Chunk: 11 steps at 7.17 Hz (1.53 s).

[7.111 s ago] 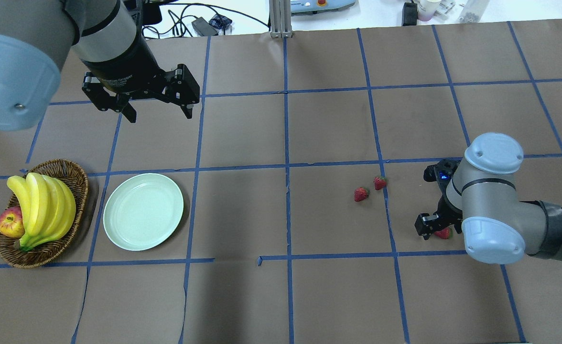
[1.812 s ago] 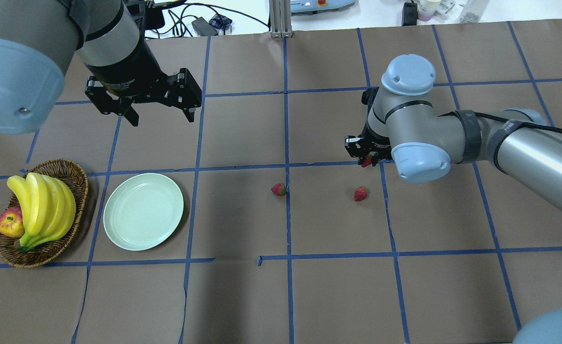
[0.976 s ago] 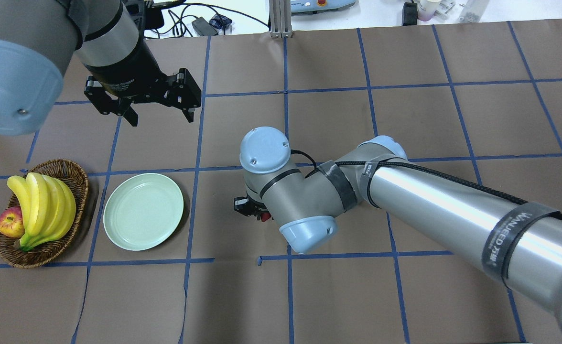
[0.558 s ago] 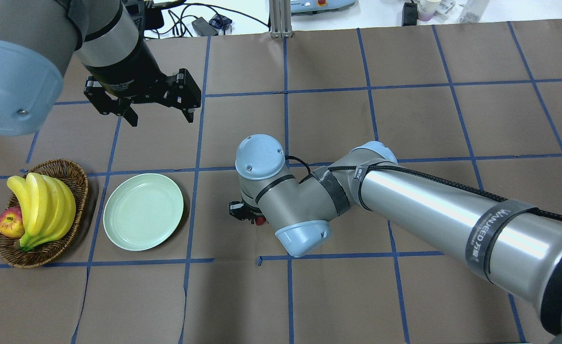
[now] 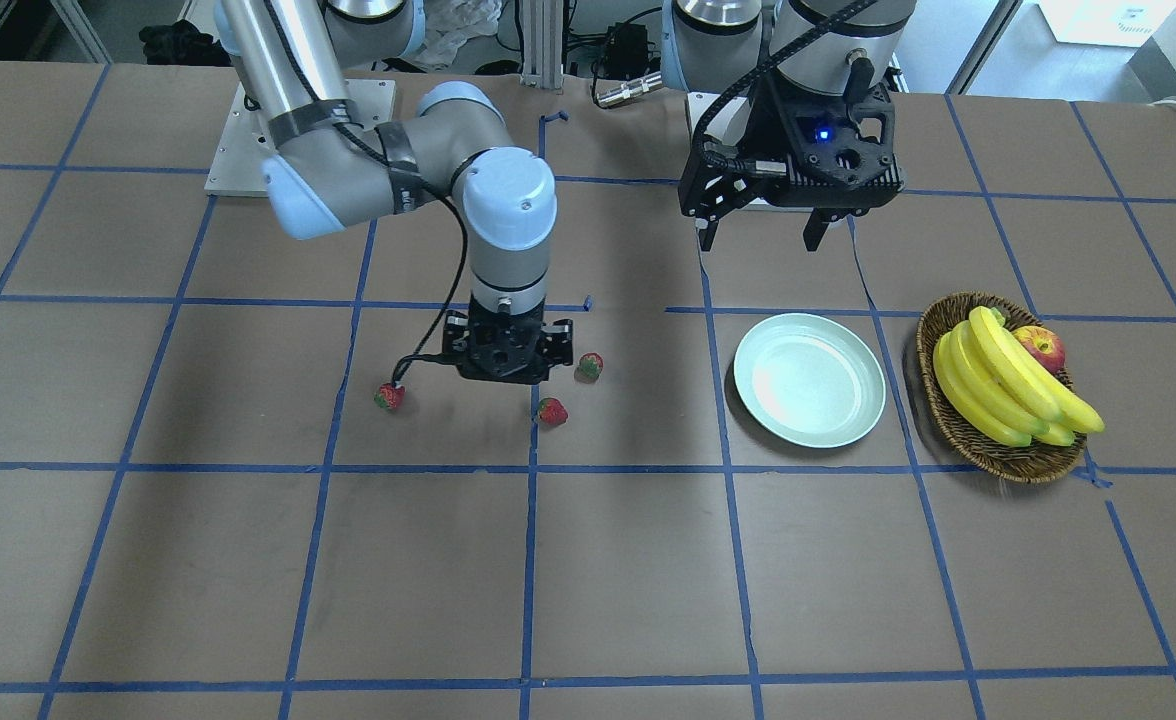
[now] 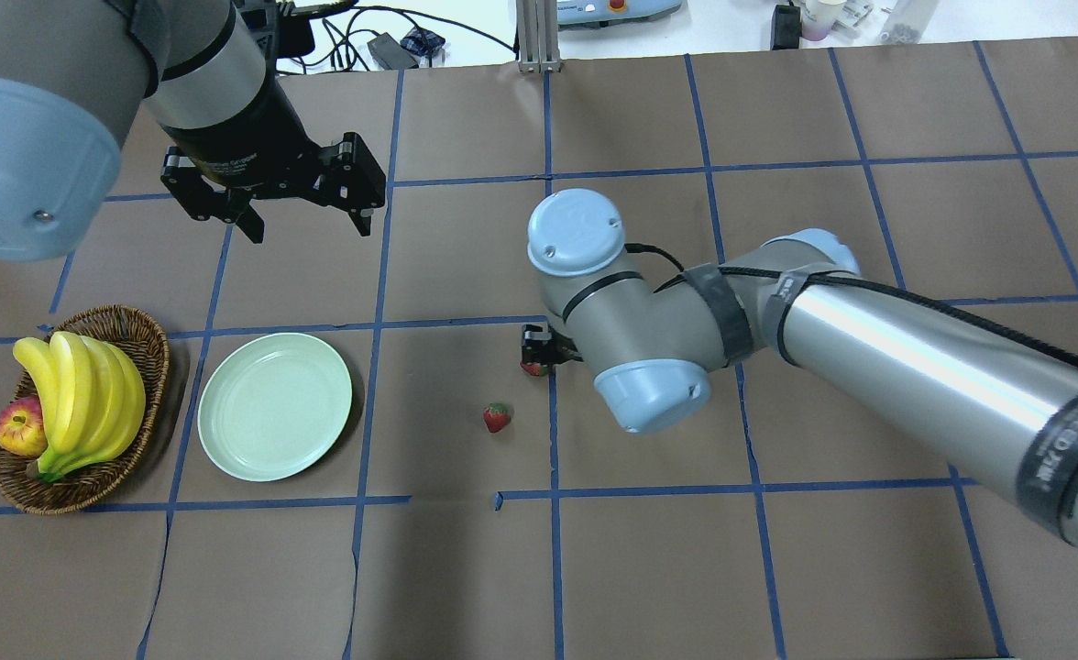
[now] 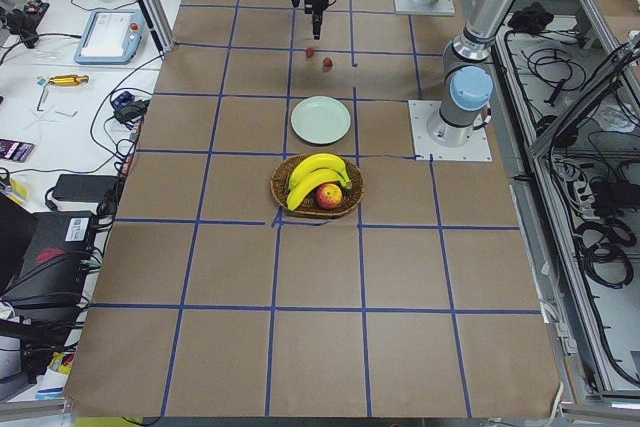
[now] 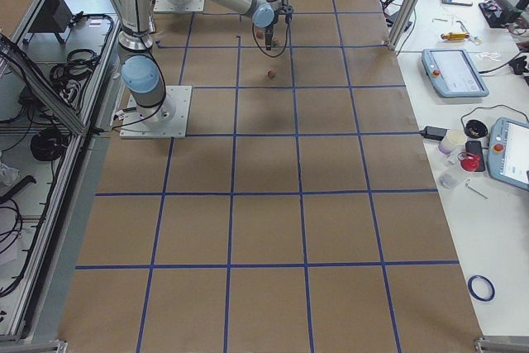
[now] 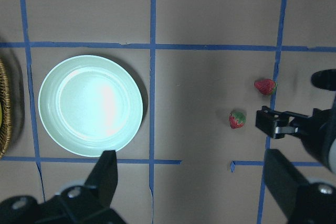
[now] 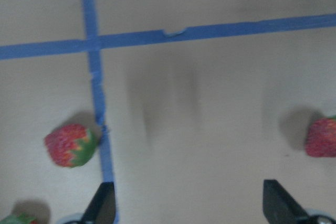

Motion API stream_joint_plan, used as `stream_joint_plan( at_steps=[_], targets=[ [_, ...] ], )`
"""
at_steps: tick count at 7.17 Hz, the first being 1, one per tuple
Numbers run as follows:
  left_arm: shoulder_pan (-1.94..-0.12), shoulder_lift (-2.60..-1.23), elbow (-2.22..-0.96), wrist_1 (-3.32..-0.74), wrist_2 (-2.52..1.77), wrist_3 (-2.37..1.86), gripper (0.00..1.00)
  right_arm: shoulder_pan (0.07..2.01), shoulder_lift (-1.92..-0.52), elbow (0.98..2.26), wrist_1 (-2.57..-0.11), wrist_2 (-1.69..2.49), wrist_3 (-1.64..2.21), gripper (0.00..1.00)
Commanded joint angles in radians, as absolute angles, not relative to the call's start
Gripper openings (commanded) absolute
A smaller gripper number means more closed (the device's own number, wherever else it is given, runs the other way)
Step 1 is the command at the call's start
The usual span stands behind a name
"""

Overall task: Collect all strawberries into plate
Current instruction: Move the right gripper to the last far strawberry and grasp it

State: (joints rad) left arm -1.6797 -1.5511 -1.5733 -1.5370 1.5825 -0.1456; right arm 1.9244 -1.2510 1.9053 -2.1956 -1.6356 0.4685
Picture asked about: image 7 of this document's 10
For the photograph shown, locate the gold metal cylinder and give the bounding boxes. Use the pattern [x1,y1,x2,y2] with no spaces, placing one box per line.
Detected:
[47,74,89,87]

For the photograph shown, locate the black laptop computer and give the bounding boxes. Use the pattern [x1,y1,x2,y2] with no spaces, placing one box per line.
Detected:
[1,196,97,346]

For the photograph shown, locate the light green plate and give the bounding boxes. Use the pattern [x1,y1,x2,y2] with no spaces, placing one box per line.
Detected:
[290,96,351,145]

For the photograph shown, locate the yellow banana bunch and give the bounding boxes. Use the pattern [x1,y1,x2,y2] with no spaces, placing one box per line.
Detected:
[286,153,351,210]

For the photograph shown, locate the red yellow apple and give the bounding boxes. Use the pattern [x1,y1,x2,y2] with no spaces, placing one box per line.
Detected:
[315,183,343,210]

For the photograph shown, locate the woven wicker basket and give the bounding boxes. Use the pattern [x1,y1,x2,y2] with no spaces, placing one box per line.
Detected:
[270,155,364,218]

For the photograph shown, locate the blue teach pendant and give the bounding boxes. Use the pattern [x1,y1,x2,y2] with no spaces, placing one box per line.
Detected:
[74,9,146,65]

